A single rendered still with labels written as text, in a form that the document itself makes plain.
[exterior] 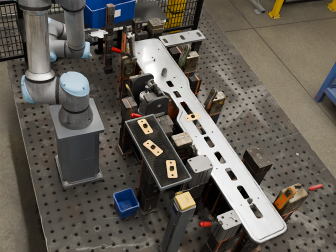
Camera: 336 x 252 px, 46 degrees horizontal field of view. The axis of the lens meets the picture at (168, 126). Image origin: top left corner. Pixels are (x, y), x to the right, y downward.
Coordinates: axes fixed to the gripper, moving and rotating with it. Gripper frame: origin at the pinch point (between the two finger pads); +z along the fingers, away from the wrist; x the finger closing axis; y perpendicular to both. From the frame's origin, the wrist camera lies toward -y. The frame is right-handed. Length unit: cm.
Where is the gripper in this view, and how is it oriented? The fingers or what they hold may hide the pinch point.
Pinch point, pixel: (99, 43)
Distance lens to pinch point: 209.5
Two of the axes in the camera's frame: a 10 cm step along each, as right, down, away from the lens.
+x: 6.0, -6.9, -4.1
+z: 6.7, 1.5, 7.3
